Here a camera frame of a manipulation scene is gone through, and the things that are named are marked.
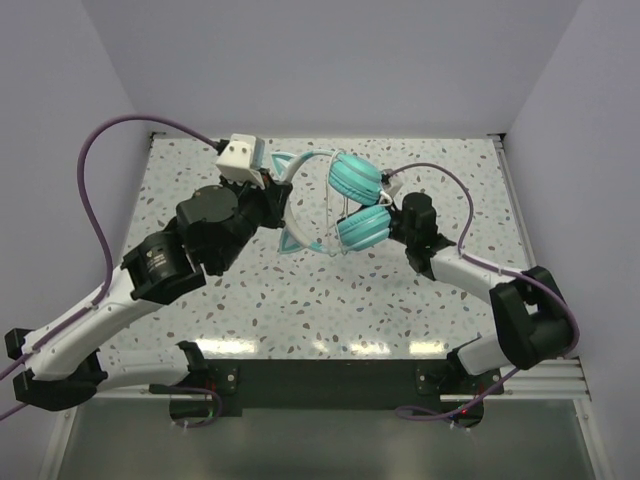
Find aluminium frame rail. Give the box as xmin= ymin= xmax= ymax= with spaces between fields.
xmin=37 ymin=357 xmax=594 ymax=480
xmin=489 ymin=134 xmax=591 ymax=401

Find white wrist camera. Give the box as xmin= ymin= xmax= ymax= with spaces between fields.
xmin=216 ymin=134 xmax=265 ymax=190
xmin=378 ymin=169 xmax=403 ymax=206

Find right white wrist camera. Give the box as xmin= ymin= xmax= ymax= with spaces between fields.
xmin=378 ymin=169 xmax=403 ymax=206

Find teal white cat-ear headphones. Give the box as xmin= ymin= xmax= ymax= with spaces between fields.
xmin=271 ymin=149 xmax=393 ymax=257

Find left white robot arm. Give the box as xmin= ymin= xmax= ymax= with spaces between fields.
xmin=5 ymin=169 xmax=293 ymax=411

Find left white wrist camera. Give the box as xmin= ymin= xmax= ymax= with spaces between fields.
xmin=216 ymin=134 xmax=265 ymax=190

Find white headphone cable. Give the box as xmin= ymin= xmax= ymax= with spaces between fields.
xmin=322 ymin=149 xmax=396 ymax=257

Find right aluminium frame rail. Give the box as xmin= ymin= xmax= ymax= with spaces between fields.
xmin=489 ymin=134 xmax=591 ymax=401

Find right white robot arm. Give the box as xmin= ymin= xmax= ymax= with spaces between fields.
xmin=390 ymin=193 xmax=580 ymax=393

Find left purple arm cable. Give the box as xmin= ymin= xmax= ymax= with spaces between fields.
xmin=0 ymin=115 xmax=224 ymax=421

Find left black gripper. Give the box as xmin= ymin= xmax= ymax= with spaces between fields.
xmin=214 ymin=166 xmax=293 ymax=272

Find front aluminium frame rail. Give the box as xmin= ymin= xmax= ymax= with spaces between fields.
xmin=37 ymin=357 xmax=594 ymax=480

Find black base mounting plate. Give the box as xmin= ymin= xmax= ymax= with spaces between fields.
xmin=149 ymin=359 xmax=504 ymax=420

